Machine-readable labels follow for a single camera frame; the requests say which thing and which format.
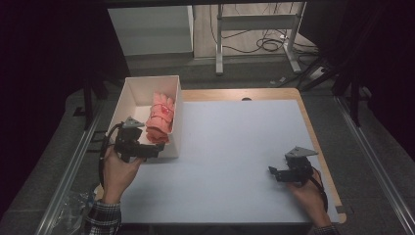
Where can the black stand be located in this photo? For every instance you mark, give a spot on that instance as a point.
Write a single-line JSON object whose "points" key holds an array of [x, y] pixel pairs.
{"points": [[355, 101], [88, 104]]}

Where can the person's right hand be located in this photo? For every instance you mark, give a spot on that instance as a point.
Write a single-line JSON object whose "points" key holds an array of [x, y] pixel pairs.
{"points": [[313, 200]]}

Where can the person's left hand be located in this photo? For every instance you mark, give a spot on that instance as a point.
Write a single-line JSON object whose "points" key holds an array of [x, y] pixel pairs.
{"points": [[117, 176]]}

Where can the aluminium rail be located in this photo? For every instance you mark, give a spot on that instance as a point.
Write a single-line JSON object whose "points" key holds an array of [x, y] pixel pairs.
{"points": [[375, 163], [70, 169]]}

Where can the clear plastic bag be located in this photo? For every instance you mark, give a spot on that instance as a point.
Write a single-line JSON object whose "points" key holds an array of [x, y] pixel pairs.
{"points": [[73, 209]]}

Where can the white cabinet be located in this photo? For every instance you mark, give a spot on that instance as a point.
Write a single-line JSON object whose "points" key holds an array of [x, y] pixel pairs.
{"points": [[150, 31]]}

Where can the pale grey table mat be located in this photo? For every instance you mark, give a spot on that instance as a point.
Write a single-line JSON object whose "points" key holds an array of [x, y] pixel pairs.
{"points": [[228, 169]]}

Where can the pink glove with red mark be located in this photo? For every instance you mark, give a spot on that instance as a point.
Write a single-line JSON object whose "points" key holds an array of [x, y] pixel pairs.
{"points": [[161, 112]]}

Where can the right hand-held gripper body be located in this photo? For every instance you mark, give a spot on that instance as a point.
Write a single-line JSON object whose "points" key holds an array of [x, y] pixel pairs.
{"points": [[300, 168]]}

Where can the white cardboard box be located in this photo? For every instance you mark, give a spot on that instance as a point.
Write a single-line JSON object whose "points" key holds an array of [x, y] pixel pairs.
{"points": [[140, 94]]}

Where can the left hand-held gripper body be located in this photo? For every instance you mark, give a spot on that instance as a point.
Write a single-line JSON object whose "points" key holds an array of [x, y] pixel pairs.
{"points": [[129, 142]]}

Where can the grey metal desk frame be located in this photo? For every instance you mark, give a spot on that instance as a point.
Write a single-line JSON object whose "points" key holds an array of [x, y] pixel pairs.
{"points": [[257, 22]]}

